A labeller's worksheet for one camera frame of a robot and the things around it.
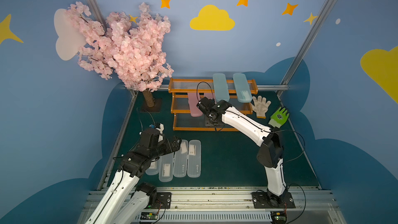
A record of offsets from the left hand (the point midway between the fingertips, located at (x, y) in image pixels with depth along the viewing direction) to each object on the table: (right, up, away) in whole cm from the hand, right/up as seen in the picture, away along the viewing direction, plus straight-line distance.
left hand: (174, 139), depth 75 cm
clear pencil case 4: (+9, -14, +14) cm, 22 cm away
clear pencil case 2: (-6, -17, +9) cm, 20 cm away
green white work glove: (+68, +9, +32) cm, 76 cm away
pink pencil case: (+18, +22, +4) cm, 29 cm away
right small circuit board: (+50, -37, -2) cm, 62 cm away
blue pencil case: (+24, +26, +9) cm, 37 cm away
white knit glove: (+58, +17, +40) cm, 72 cm away
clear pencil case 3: (+2, -15, +13) cm, 20 cm away
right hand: (+20, +8, +13) cm, 26 cm away
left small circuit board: (-12, -35, -3) cm, 37 cm away
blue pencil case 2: (+36, +24, +6) cm, 44 cm away
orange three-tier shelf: (+3, +24, +22) cm, 33 cm away
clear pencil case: (-13, -18, +9) cm, 24 cm away
